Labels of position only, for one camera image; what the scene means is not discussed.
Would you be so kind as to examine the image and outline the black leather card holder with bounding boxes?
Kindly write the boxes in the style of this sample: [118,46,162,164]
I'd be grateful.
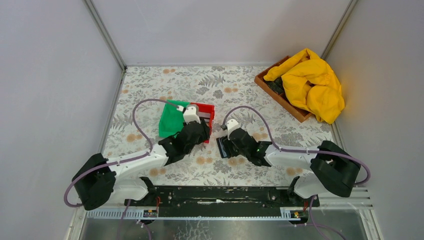
[216,136,232,159]

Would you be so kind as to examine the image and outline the red plastic bin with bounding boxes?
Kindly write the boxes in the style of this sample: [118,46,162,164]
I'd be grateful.
[190,102,215,136]

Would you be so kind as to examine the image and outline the green plastic bin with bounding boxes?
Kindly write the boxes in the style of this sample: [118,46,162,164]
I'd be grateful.
[158,103,184,138]

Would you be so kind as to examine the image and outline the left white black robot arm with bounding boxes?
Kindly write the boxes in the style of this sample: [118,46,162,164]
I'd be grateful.
[70,119,210,211]

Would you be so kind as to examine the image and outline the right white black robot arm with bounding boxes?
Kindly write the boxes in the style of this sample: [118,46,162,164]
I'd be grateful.
[217,128,361,206]

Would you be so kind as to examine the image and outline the floral table mat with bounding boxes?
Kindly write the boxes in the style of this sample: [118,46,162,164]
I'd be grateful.
[102,66,333,186]

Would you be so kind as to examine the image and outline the brown wooden tray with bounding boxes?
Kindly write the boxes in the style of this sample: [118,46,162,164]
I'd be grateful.
[254,55,313,123]

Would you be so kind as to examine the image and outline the dark items in tray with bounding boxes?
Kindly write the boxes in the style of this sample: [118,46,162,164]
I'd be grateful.
[266,77,285,95]

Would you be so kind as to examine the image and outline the yellow cloth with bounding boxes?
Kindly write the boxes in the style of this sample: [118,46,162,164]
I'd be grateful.
[263,48,345,124]

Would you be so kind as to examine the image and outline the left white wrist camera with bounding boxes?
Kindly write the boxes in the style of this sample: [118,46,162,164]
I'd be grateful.
[183,104,201,125]

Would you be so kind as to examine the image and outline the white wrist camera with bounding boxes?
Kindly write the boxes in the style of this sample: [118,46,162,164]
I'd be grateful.
[220,119,241,139]
[183,104,201,125]

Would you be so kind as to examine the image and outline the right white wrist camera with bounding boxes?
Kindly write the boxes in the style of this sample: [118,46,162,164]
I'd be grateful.
[220,119,241,139]

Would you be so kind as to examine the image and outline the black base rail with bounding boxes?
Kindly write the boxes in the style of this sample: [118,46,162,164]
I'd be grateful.
[124,186,320,217]

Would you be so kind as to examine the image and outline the grey slotted cable duct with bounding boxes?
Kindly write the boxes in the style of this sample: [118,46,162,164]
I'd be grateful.
[86,204,301,222]

